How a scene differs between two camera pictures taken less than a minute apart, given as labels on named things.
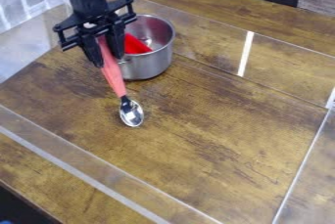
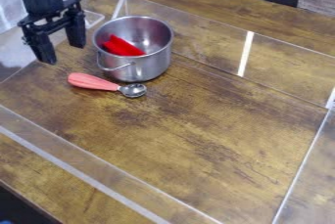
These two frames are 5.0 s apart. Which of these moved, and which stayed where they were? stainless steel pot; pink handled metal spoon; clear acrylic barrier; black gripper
Moved: black gripper; pink handled metal spoon
Stayed: clear acrylic barrier; stainless steel pot
